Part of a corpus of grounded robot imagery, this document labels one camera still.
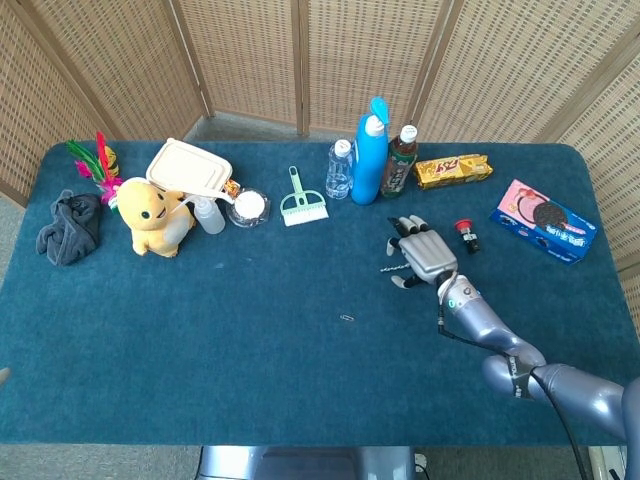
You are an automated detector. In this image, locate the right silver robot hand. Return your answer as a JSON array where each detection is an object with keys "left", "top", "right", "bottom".
[{"left": 385, "top": 214, "right": 460, "bottom": 291}]

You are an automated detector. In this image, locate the silver-blue robot base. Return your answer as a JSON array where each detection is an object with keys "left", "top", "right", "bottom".
[{"left": 197, "top": 444, "right": 419, "bottom": 480}]

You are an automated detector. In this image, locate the red emergency stop button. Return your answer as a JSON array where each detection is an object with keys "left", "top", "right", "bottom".
[{"left": 453, "top": 218, "right": 482, "bottom": 255}]

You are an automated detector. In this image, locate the yellow biscuit packet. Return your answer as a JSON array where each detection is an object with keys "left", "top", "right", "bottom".
[{"left": 414, "top": 153, "right": 495, "bottom": 191}]

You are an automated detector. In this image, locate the green tea drink bottle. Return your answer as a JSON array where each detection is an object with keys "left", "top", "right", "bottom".
[{"left": 380, "top": 124, "right": 419, "bottom": 199}]

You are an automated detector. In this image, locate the blue plastic bottle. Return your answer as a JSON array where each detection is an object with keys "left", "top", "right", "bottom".
[{"left": 351, "top": 96, "right": 390, "bottom": 206}]

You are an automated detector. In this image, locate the clear plastic water bottle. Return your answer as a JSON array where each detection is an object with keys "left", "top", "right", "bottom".
[{"left": 325, "top": 139, "right": 355, "bottom": 201}]

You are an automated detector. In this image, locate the blue pink cookie box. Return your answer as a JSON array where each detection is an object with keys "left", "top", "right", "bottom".
[{"left": 489, "top": 178, "right": 599, "bottom": 266}]

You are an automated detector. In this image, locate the green plastic cleaning brush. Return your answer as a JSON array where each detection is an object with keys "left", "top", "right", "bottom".
[{"left": 279, "top": 165, "right": 330, "bottom": 228}]

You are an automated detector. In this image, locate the dark grey crumpled cloth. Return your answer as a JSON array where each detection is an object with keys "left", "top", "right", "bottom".
[{"left": 35, "top": 189, "right": 104, "bottom": 267}]

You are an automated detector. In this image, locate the round clear lidded cup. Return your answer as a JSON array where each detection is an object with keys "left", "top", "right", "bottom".
[{"left": 225, "top": 187, "right": 272, "bottom": 229}]

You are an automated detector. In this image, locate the blue felt table cloth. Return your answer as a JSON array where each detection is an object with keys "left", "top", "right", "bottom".
[{"left": 0, "top": 141, "right": 632, "bottom": 446}]

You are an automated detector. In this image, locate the yellow plush dinosaur toy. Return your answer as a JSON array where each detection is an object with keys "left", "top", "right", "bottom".
[{"left": 115, "top": 176, "right": 197, "bottom": 259}]

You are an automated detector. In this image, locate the white squeeze wash bottle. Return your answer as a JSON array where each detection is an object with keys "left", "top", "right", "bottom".
[{"left": 172, "top": 188, "right": 236, "bottom": 235}]

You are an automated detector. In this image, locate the colourful feather shuttlecock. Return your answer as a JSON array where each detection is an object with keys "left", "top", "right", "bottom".
[{"left": 65, "top": 130, "right": 124, "bottom": 214}]

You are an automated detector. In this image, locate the beige lidded lunch box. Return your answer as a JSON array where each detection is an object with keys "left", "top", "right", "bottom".
[{"left": 145, "top": 137, "right": 235, "bottom": 197}]

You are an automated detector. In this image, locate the woven wicker folding screen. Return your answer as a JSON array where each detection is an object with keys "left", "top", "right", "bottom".
[{"left": 0, "top": 0, "right": 640, "bottom": 331}]

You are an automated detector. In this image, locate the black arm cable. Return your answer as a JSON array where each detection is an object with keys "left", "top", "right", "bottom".
[{"left": 437, "top": 279, "right": 591, "bottom": 480}]

